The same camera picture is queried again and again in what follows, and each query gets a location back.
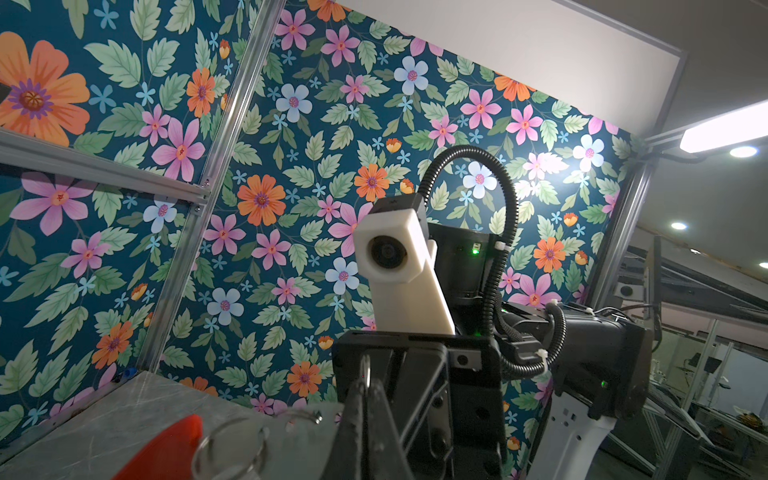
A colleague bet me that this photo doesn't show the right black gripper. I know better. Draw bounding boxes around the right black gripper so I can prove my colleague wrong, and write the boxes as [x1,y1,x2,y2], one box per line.
[332,331,507,479]

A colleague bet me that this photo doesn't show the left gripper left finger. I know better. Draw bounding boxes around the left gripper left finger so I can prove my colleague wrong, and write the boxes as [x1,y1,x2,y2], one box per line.
[321,379,368,480]

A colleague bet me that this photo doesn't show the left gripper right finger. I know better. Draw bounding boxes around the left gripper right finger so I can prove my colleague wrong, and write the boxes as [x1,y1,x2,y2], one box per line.
[364,380,414,480]

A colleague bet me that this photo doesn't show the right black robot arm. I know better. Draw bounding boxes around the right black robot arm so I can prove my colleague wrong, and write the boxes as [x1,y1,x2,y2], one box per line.
[322,146,653,479]

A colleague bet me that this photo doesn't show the ceiling strip light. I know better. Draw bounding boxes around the ceiling strip light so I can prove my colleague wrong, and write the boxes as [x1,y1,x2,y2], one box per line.
[680,100,767,154]

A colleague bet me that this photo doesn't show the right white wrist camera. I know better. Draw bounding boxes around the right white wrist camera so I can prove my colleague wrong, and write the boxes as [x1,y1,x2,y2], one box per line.
[353,193,456,335]

